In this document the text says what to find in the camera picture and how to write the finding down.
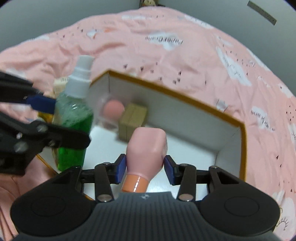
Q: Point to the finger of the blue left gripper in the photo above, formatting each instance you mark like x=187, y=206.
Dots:
x=59, y=136
x=41, y=103

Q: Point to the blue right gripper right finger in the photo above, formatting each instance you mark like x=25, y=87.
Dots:
x=171, y=170

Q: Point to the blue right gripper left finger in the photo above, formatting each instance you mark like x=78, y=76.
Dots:
x=120, y=167

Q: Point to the pink tube orange cap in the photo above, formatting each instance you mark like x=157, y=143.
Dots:
x=145, y=155

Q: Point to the green spray bottle white cap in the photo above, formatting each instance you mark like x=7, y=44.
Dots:
x=72, y=111

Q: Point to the small brown cardboard box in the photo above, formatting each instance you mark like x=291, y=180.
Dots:
x=133, y=117

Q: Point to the clear cylinder with pink ball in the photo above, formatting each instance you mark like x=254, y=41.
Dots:
x=110, y=109

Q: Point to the cream drawstring pouch with card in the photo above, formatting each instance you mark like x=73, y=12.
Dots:
x=59, y=85

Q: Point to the orange open cardboard box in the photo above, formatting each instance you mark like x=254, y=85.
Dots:
x=197, y=134

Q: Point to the pink printed duvet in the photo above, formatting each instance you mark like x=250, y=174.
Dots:
x=180, y=52

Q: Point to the stuffed toy hanging column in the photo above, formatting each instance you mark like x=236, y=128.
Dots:
x=149, y=3

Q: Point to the grey wall strip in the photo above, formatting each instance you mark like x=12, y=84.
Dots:
x=262, y=12

